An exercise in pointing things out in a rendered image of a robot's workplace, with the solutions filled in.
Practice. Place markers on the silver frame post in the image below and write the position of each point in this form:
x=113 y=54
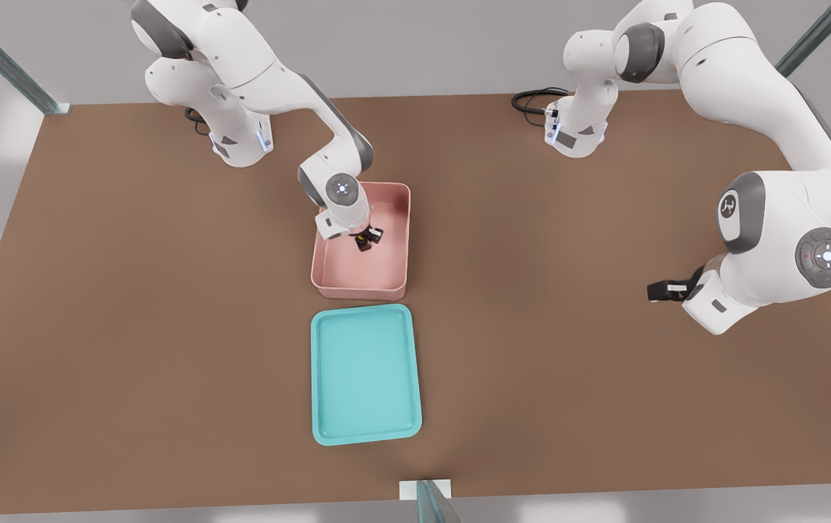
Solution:
x=815 y=33
x=5 y=62
x=430 y=500

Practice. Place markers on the pale blue-green tray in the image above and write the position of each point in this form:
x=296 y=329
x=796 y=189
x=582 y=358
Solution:
x=365 y=374

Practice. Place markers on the pink plastic box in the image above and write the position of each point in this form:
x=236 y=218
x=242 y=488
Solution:
x=365 y=243

